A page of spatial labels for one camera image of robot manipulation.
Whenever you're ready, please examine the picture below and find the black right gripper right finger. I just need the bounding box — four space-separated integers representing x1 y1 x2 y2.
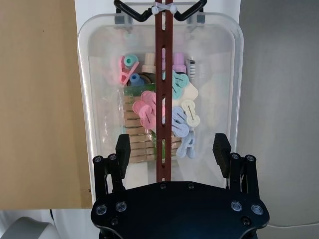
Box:
211 132 260 200

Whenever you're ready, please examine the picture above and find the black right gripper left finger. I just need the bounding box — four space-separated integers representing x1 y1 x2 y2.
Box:
92 133 132 200

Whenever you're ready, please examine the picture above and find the pack of wooden clothespins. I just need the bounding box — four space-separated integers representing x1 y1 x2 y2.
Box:
122 84 182 164

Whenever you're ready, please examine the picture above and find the light blue clothespin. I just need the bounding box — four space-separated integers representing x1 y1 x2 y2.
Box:
175 131 198 159

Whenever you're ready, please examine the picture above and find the pink plastic clip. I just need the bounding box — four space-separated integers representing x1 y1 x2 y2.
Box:
132 90 157 115
139 104 157 130

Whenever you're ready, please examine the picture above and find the lavender plastic clip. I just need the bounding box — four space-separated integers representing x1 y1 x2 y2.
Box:
170 122 190 138
161 106 188 125

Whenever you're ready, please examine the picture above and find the cream plastic clip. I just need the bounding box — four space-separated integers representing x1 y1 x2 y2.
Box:
180 99 201 128

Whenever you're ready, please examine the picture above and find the clear plastic case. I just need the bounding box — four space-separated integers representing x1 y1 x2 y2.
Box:
76 1 245 190

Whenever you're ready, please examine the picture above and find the cream square sponge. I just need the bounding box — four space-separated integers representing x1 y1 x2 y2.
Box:
173 82 199 106

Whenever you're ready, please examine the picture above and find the blue round cap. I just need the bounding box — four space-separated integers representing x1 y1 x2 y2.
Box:
129 73 145 87

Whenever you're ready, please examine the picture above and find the dark tape roll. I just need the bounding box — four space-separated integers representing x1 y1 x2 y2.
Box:
139 72 156 86

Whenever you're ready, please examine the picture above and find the pink clothespin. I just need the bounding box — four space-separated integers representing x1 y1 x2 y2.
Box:
117 56 140 84

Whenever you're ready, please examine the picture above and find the teal plastic clip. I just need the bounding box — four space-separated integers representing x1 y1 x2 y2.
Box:
163 70 191 99

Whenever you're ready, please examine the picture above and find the black and white small brush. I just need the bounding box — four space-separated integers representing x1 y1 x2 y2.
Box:
186 58 198 79

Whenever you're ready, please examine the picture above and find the teal round cap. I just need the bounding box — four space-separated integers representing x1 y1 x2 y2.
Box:
124 54 139 67

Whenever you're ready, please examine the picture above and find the beige small bottle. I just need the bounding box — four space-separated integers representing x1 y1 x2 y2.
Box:
141 52 157 74

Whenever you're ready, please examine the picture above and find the purple small bottle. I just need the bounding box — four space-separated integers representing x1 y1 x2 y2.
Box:
173 52 186 75

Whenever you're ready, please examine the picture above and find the brown cardboard panel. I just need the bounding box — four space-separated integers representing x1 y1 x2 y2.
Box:
0 0 93 210

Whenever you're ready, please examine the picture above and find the grey rounded object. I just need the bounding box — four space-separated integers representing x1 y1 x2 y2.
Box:
0 216 54 239

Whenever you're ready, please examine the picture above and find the red-brown slotted strap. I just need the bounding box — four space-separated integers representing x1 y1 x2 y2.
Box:
154 9 174 184

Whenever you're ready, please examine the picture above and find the black wire hook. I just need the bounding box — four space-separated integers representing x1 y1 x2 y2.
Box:
113 0 207 22

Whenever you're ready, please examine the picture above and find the white cable tie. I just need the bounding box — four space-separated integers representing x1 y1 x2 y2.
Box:
151 1 178 15

